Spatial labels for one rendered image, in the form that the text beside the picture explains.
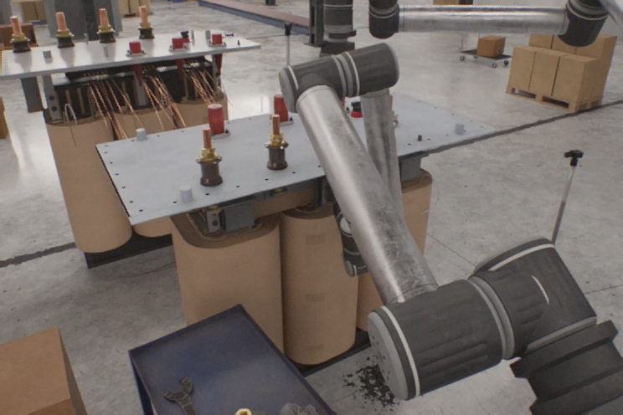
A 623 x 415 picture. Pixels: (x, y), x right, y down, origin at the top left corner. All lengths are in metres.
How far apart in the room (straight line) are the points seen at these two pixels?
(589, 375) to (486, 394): 1.83
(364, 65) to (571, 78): 6.49
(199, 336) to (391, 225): 0.95
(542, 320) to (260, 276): 1.27
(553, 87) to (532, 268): 7.01
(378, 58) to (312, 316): 1.34
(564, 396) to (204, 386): 1.07
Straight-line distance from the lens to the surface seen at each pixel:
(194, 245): 1.98
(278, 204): 2.11
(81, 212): 3.57
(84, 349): 3.28
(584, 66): 7.79
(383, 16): 1.87
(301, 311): 2.39
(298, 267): 2.23
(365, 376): 2.88
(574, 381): 1.12
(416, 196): 2.41
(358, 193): 1.21
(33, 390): 1.80
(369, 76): 1.55
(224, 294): 2.06
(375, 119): 1.63
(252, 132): 2.25
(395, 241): 1.14
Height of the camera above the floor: 2.14
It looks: 26 degrees down
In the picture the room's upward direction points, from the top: straight up
